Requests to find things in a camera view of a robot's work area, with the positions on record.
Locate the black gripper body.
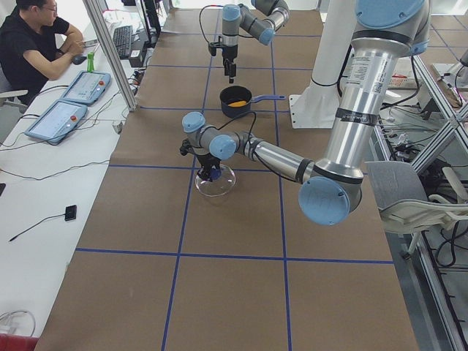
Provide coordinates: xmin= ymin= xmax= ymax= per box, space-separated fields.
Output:
xmin=222 ymin=45 xmax=238 ymax=60
xmin=197 ymin=154 xmax=221 ymax=169

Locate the glass lid with blue knob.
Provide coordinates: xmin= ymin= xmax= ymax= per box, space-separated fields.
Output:
xmin=195 ymin=165 xmax=236 ymax=197

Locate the dark blue saucepan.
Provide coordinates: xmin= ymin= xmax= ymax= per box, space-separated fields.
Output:
xmin=219 ymin=86 xmax=287 ymax=118

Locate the yellow toy corn cob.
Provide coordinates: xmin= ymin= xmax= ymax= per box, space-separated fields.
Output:
xmin=227 ymin=100 xmax=247 ymax=108

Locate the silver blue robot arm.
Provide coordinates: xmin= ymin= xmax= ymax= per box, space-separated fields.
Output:
xmin=180 ymin=1 xmax=431 ymax=225
xmin=217 ymin=1 xmax=290 ymax=83

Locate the brown paper table mat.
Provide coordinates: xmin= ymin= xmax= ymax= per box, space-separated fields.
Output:
xmin=37 ymin=1 xmax=418 ymax=350

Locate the black computer keyboard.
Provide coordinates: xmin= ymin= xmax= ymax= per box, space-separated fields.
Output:
xmin=113 ymin=26 xmax=133 ymax=59

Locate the green bottle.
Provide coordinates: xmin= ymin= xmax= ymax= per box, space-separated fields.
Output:
xmin=87 ymin=52 xmax=94 ymax=72

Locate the small black square pad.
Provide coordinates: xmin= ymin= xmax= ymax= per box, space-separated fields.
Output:
xmin=64 ymin=205 xmax=78 ymax=222

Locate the far blue teach pendant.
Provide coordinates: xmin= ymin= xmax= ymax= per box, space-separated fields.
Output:
xmin=61 ymin=71 xmax=111 ymax=106

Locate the blue teach pendant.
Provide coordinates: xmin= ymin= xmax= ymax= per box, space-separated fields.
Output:
xmin=61 ymin=71 xmax=111 ymax=106
xmin=25 ymin=99 xmax=88 ymax=145

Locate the near blue teach pendant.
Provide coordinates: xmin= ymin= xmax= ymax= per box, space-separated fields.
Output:
xmin=25 ymin=99 xmax=88 ymax=145

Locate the seated person in black shirt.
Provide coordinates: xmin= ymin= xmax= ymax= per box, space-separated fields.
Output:
xmin=1 ymin=0 xmax=84 ymax=105

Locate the grey white office chair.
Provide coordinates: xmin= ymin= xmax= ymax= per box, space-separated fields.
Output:
xmin=366 ymin=161 xmax=467 ymax=259

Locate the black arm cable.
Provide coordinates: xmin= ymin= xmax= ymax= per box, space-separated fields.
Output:
xmin=198 ymin=4 xmax=224 ymax=45
xmin=215 ymin=110 xmax=304 ymax=184

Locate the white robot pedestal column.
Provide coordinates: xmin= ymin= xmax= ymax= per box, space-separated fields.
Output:
xmin=290 ymin=0 xmax=357 ymax=129

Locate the aluminium frame post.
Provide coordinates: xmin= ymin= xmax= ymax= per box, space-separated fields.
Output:
xmin=83 ymin=0 xmax=137 ymax=112

